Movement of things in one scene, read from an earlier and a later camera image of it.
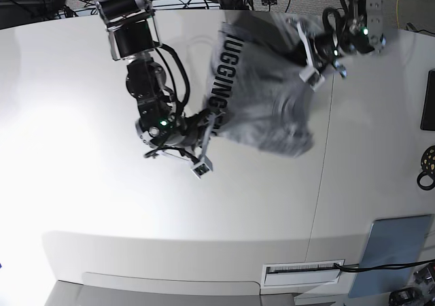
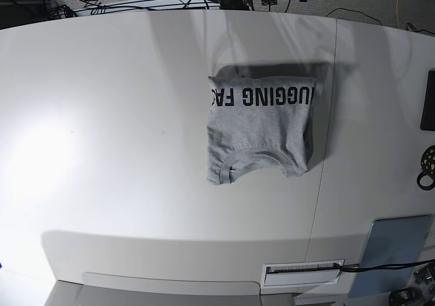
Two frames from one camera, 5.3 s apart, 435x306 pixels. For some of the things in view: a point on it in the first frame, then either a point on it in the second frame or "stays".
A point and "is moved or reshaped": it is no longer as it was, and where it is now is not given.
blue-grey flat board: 391,241 stays
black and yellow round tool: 427,164 stays
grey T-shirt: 255,92 is moved or reshaped
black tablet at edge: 428,116 stays
